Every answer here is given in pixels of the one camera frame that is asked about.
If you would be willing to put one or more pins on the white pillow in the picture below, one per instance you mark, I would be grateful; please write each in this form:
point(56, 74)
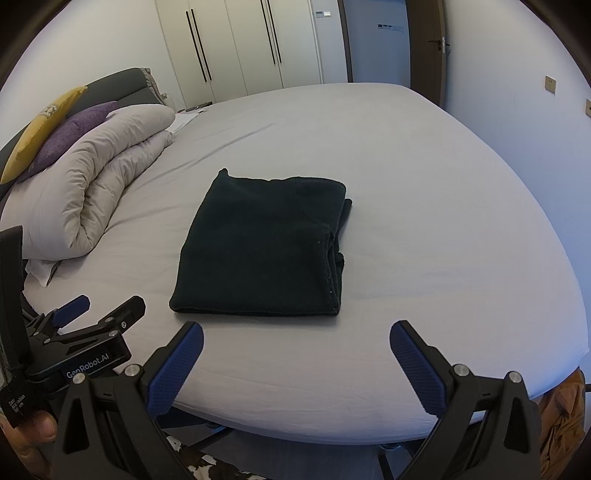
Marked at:
point(44, 271)

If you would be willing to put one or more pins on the purple pillow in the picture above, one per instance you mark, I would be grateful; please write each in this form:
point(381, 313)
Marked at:
point(69, 129)

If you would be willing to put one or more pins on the yellow pillow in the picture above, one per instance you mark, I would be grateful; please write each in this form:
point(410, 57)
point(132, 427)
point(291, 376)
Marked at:
point(41, 124)

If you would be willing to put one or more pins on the white wall panel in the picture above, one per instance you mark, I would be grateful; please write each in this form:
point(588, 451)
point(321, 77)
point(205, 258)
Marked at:
point(322, 14)

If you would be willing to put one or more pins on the folded beige duvet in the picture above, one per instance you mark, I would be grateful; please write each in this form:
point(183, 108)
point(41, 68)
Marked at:
point(92, 175)

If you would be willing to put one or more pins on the person's left hand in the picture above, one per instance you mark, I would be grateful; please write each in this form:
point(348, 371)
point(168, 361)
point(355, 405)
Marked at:
point(39, 429)

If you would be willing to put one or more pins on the cowhide rug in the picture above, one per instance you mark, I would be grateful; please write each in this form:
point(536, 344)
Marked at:
point(207, 466)

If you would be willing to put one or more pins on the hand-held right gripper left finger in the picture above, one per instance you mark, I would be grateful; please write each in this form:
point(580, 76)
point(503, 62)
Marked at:
point(173, 374)

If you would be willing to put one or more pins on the orange cloth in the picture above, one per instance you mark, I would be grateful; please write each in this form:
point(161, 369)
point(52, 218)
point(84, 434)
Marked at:
point(563, 406)

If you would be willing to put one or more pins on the dark green sweater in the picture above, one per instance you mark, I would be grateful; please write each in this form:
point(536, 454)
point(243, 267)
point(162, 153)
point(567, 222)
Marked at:
point(258, 244)

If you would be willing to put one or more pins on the grey headboard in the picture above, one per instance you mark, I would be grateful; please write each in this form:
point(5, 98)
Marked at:
point(120, 83)

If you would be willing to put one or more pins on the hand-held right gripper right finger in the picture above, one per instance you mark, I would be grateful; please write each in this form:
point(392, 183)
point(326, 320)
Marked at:
point(415, 369)

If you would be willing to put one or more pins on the bed with grey sheet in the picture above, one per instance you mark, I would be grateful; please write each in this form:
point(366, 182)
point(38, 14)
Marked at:
point(415, 184)

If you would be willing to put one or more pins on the cream wardrobe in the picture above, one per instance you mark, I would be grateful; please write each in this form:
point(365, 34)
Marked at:
point(231, 46)

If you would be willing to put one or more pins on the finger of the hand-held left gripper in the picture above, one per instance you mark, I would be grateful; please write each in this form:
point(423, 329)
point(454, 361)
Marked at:
point(124, 311)
point(71, 308)

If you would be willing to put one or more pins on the white papers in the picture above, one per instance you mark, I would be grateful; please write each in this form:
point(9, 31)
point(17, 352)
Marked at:
point(184, 121)

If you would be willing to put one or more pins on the brown door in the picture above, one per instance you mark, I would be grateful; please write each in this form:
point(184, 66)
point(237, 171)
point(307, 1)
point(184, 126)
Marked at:
point(425, 60)

